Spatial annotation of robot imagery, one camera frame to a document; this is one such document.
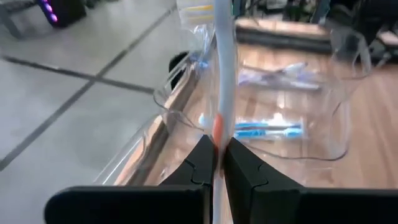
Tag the black computer purple lights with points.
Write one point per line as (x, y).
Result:
(65, 11)

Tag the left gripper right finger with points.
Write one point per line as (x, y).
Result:
(295, 205)

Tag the blue white toothbrush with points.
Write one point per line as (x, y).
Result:
(267, 125)
(267, 133)

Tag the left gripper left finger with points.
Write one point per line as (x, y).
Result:
(140, 205)

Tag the clear plastic bin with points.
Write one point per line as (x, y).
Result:
(311, 146)
(161, 124)
(348, 46)

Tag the black aluminium table frame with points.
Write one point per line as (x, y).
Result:
(280, 39)

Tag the orange white toothbrush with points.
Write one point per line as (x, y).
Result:
(224, 77)

